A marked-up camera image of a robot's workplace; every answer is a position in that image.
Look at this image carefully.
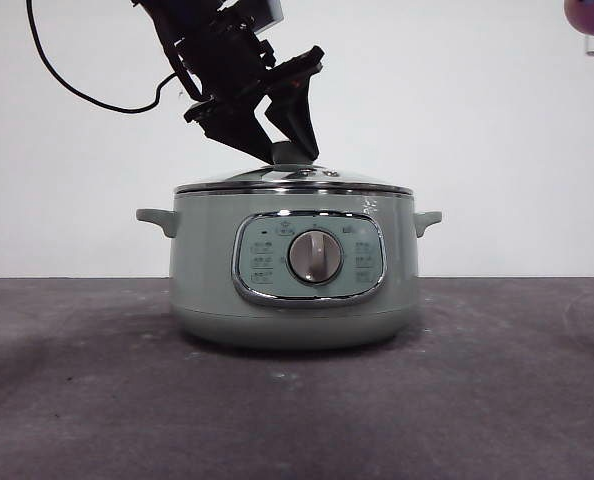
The glass lid with green knob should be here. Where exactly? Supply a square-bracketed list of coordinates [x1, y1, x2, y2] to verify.
[174, 142, 413, 196]

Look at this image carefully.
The pale green electric cooking pot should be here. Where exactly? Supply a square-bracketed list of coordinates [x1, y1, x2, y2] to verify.
[135, 192, 443, 350]

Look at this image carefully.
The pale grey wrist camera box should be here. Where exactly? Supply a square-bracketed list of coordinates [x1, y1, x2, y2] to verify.
[249, 0, 284, 29]

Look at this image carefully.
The black cable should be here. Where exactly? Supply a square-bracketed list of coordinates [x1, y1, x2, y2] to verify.
[25, 0, 188, 114]

